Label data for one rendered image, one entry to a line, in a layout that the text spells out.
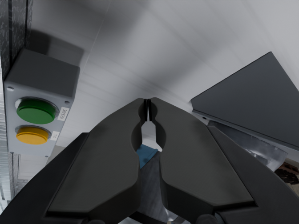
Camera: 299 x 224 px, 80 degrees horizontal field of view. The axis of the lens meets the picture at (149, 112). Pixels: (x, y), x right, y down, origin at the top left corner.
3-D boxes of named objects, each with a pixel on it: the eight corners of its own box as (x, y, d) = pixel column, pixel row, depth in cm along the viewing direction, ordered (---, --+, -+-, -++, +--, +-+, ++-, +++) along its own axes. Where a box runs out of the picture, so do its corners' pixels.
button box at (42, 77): (81, 66, 25) (74, 102, 21) (56, 131, 39) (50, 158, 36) (21, 45, 22) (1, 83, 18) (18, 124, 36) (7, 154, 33)
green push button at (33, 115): (60, 98, 22) (56, 112, 21) (54, 114, 25) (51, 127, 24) (22, 89, 20) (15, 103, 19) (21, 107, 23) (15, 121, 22)
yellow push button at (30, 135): (51, 124, 27) (48, 136, 26) (48, 135, 30) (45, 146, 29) (20, 118, 25) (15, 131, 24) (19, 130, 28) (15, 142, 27)
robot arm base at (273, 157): (291, 158, 37) (270, 200, 37) (224, 129, 48) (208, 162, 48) (281, 147, 26) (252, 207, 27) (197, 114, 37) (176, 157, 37)
